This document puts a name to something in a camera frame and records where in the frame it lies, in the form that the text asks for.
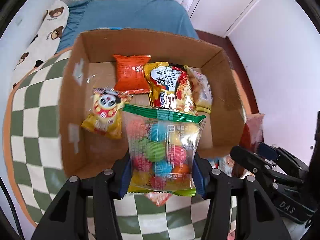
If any brown cookie packet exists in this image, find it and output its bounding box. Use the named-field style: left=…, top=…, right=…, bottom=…
left=230, top=113, right=265, bottom=178

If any orange panda snack bag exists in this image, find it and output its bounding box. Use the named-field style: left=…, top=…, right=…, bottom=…
left=144, top=192, right=172, bottom=207

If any colourful gumball candy bag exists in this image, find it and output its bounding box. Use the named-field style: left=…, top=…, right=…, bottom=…
left=123, top=103, right=206, bottom=197

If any green white checkered blanket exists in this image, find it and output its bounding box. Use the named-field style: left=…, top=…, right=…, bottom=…
left=2, top=47, right=266, bottom=240

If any pale yellow cracker packet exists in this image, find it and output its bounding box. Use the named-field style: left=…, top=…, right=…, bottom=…
left=184, top=65, right=213, bottom=114

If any yellow instant noodle packet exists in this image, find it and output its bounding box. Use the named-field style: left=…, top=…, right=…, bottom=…
left=143, top=62, right=197, bottom=115

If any yellow panda biscuit bag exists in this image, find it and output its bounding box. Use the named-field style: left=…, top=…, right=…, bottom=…
left=81, top=87, right=132, bottom=139

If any brown cardboard box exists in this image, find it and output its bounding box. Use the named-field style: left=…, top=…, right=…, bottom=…
left=59, top=29, right=246, bottom=178

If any white door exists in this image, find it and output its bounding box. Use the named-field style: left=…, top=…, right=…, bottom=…
left=188, top=0, right=257, bottom=38

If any bear print long pillow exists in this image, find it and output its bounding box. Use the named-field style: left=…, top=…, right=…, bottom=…
left=11, top=0, right=69, bottom=85

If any blue bed sheet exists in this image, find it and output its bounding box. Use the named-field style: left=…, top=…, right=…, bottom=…
left=57, top=0, right=199, bottom=52

